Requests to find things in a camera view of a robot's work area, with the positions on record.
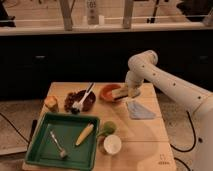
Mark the red bowl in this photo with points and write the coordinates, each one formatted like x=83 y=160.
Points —
x=106 y=93

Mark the dark cabinet counter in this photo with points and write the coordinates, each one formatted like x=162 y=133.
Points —
x=30 y=63

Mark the yellow corn cob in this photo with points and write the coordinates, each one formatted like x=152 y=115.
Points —
x=86 y=131

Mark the yellow orange cup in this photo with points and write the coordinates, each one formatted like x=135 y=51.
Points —
x=51 y=103

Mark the white cup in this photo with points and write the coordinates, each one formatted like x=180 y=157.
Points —
x=112 y=144

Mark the light blue folded cloth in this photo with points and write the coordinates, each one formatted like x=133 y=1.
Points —
x=138 y=111

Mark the green plastic tray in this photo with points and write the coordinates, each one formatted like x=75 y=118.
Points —
x=67 y=128

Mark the brown whiteboard eraser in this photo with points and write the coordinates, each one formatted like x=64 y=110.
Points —
x=120 y=93

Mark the white dish brush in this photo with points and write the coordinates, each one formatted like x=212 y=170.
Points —
x=78 y=105

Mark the green pear toy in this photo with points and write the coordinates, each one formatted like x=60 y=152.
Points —
x=108 y=128

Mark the metal fork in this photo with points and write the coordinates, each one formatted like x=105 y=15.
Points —
x=62 y=151

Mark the white bottle on counter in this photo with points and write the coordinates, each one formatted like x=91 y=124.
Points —
x=92 y=12

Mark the dark brown bowl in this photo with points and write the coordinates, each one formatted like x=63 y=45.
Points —
x=77 y=96

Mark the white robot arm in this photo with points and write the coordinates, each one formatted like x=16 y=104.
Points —
x=196 y=100

